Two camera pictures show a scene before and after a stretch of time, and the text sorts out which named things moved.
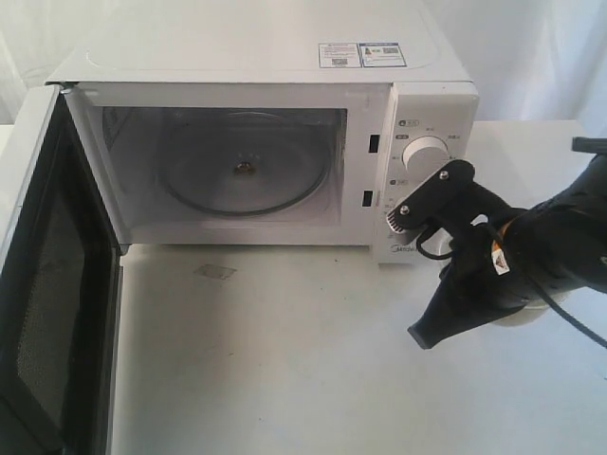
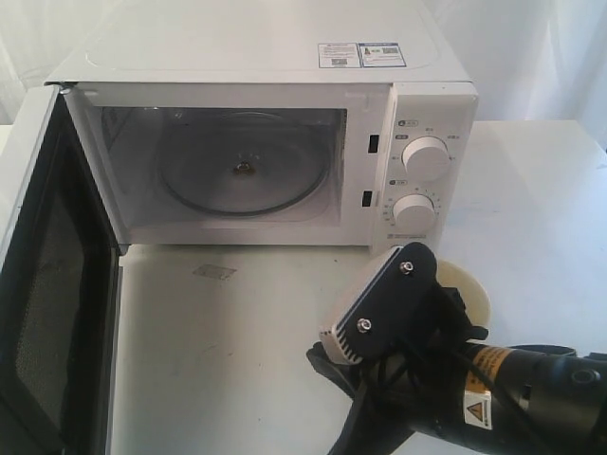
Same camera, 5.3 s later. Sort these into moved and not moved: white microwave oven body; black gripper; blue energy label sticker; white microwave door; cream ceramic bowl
Moved: black gripper; cream ceramic bowl
Not moved: white microwave door; blue energy label sticker; white microwave oven body
